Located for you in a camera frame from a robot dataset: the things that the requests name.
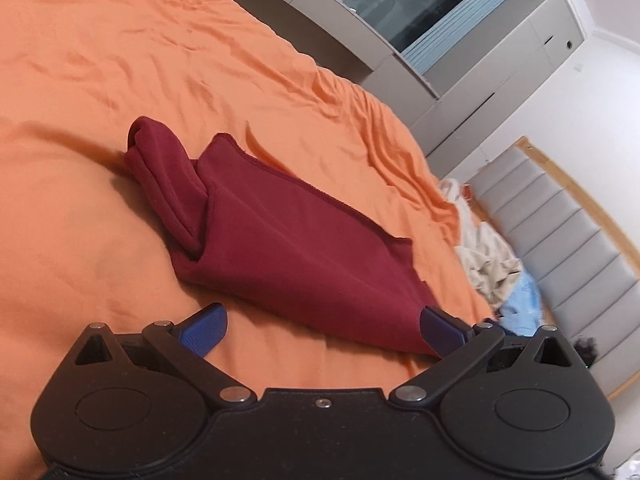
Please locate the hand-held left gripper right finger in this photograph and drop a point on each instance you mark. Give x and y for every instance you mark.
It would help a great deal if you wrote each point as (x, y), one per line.
(442, 332)

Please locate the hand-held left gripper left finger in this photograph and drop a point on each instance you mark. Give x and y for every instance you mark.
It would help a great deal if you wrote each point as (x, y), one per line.
(202, 332)

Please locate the dark red shirt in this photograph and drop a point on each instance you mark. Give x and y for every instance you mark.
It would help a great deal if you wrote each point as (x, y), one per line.
(300, 255)

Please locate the beige clothes pile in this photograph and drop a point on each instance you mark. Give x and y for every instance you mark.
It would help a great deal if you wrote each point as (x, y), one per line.
(487, 255)

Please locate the light blue cloth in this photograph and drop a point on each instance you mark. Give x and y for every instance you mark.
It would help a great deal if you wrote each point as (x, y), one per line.
(522, 302)

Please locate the dark fuzzy object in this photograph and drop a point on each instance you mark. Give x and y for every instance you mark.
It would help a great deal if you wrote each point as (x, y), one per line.
(586, 351)

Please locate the grey padded headboard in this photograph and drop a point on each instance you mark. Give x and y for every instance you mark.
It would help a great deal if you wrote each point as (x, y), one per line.
(565, 245)

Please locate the grey wardrobe with closed doors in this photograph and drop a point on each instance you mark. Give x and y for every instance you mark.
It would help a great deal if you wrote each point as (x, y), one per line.
(500, 80)

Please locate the orange bed cover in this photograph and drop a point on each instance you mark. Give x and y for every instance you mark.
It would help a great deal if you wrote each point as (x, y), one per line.
(125, 75)

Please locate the light blue curtain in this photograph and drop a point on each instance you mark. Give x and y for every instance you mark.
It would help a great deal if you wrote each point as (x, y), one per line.
(465, 20)

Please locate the grey window ledge cabinet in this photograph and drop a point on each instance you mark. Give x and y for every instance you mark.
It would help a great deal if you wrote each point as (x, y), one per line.
(320, 15)

